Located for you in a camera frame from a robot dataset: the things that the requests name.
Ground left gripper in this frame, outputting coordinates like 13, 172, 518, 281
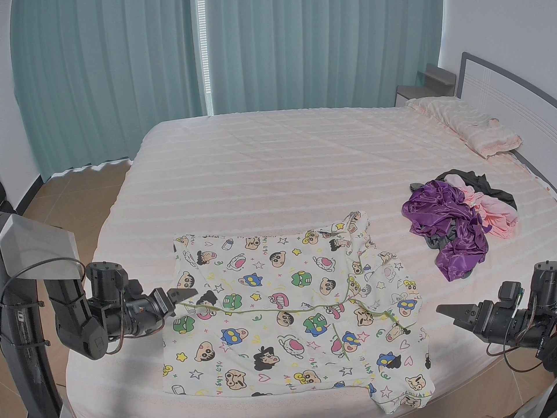
128, 289, 176, 334

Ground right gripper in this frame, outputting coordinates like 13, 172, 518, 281
474, 301, 523, 345

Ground white printed pyjama top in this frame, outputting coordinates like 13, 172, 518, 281
162, 209, 436, 415

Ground pile of clothes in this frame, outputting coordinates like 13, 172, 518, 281
401, 169, 520, 282

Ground bed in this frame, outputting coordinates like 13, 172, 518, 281
61, 51, 557, 418

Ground pale pink pillow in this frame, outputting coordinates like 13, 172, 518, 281
406, 96, 522, 159

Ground grey bedside table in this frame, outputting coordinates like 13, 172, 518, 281
396, 63, 457, 105

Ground blue-green curtain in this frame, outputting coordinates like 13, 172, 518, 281
13, 0, 207, 182
205, 0, 444, 114

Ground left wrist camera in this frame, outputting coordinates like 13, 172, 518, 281
122, 279, 145, 304

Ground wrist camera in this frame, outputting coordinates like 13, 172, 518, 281
122, 279, 145, 304
498, 280, 524, 307

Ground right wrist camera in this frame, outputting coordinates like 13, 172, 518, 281
498, 280, 524, 307

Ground black cable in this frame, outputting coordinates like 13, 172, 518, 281
485, 342, 545, 373
0, 257, 86, 309

